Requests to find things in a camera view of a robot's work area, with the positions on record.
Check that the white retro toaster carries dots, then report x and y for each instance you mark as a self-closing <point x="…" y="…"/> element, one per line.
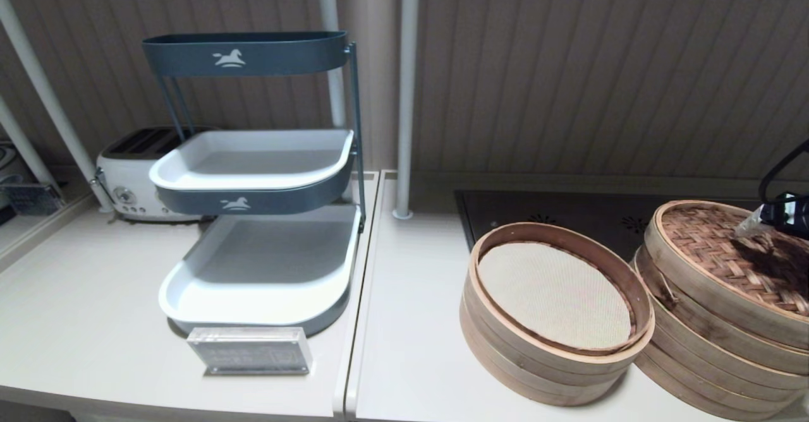
<point x="125" y="180"/>

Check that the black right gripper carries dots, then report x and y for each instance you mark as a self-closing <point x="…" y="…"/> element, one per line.
<point x="790" y="213"/>

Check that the white slanted support pole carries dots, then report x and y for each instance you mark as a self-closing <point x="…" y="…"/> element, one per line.
<point x="38" y="74"/>
<point x="19" y="136"/>

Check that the white upright support pole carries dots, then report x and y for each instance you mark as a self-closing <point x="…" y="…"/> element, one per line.
<point x="328" y="5"/>
<point x="406" y="93"/>

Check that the black induction cooktop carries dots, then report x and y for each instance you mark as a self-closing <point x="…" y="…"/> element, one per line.
<point x="569" y="210"/>

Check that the clear acrylic warning sign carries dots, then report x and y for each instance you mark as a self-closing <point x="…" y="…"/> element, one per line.
<point x="251" y="350"/>

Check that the bamboo steamer basket stack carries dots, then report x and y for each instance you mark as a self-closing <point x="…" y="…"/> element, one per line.
<point x="695" y="385"/>
<point x="505" y="362"/>

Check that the teal three-tier tray rack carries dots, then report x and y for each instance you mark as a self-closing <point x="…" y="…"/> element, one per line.
<point x="253" y="202"/>

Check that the shiny metal box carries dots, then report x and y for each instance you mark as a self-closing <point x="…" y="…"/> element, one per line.
<point x="31" y="198"/>

